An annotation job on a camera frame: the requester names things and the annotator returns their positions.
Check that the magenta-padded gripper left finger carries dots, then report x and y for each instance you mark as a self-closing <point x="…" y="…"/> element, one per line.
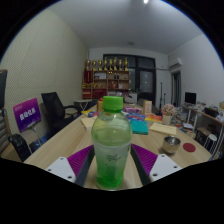
<point x="59" y="166"/>

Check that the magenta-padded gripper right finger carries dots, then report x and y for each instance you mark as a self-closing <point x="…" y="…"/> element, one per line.
<point x="165" y="166"/>

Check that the green drink bottle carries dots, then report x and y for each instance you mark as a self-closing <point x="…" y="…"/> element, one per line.
<point x="111" y="143"/>

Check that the small steel cup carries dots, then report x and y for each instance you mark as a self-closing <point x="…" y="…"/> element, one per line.
<point x="171" y="145"/>

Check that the flat round red coaster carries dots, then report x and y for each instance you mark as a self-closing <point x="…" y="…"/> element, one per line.
<point x="189" y="147"/>

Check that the tan notebook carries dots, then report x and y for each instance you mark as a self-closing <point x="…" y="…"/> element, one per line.
<point x="162" y="128"/>

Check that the black chair backrest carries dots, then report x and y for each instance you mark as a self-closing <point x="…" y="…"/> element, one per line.
<point x="20" y="146"/>

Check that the teal book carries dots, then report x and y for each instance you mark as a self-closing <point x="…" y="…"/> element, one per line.
<point x="140" y="127"/>

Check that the orange book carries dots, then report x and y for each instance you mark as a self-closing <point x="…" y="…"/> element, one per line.
<point x="153" y="118"/>

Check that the beige book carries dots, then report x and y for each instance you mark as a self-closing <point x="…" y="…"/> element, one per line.
<point x="88" y="122"/>

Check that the pink flowers in pot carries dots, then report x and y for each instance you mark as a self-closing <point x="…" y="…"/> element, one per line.
<point x="168" y="111"/>

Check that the black office chair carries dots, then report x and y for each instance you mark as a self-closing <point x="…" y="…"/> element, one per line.
<point x="55" y="110"/>

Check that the blue and red book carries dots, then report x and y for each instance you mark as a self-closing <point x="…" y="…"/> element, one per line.
<point x="136" y="116"/>

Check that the orange carton box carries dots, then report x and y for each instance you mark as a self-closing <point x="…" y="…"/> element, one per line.
<point x="147" y="107"/>

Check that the purple sign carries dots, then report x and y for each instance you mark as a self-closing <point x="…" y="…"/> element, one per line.
<point x="26" y="114"/>

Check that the long wooden side desk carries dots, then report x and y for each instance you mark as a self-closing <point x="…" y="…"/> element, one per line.
<point x="206" y="116"/>

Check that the pink packet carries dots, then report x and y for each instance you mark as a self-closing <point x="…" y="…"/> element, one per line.
<point x="132" y="109"/>

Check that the black computer monitor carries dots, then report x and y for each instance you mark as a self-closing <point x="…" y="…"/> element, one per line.
<point x="190" y="98"/>

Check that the yellow gift box red ribbon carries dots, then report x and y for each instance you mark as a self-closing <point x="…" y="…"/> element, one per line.
<point x="99" y="106"/>

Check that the dark glass door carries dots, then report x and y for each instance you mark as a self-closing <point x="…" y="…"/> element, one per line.
<point x="145" y="78"/>

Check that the wooden shelf unit with trophies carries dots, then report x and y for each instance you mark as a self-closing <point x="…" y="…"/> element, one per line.
<point x="106" y="81"/>

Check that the white wall air conditioner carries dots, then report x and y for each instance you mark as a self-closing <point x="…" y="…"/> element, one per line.
<point x="175" y="62"/>

